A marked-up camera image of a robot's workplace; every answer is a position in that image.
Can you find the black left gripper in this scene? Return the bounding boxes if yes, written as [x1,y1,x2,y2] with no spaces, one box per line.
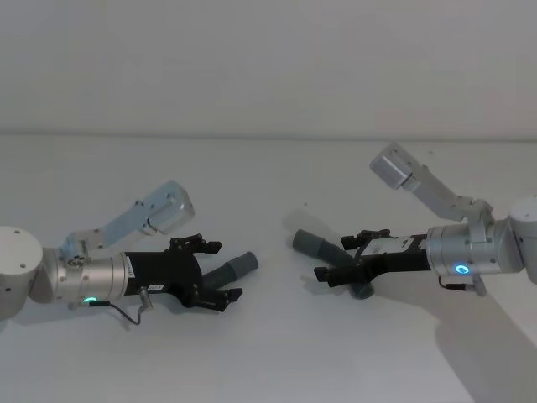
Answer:
[124,233,245,314]

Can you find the white table cloth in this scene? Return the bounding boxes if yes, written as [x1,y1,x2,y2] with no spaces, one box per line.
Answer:
[0,133,537,403]

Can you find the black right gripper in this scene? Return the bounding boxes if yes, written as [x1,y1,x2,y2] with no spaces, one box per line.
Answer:
[314,228,431,289]

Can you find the grey plastic tube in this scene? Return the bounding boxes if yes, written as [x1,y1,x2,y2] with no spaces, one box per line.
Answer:
[202,250,260,292]
[291,228,360,270]

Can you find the thin dark cable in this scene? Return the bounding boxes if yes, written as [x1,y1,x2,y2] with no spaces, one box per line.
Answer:
[88,285,154,332]

